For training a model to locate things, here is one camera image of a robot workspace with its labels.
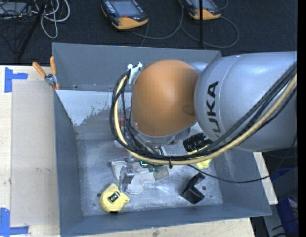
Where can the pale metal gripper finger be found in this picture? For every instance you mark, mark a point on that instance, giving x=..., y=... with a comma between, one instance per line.
x=123, y=180
x=130, y=171

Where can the yellow tape measure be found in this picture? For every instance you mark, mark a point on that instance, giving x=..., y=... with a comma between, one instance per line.
x=110, y=202

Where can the grey metal bin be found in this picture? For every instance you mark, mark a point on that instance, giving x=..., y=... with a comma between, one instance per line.
x=152, y=191

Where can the yellow-green soft toy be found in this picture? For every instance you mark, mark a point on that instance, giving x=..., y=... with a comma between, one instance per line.
x=203, y=164

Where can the pale wood flat board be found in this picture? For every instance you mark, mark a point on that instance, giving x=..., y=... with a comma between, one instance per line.
x=31, y=157

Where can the black cylinder on white bracket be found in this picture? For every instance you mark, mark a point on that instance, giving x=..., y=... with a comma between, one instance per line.
x=195, y=142

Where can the black angled bracket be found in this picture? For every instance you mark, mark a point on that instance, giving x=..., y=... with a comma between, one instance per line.
x=192, y=194

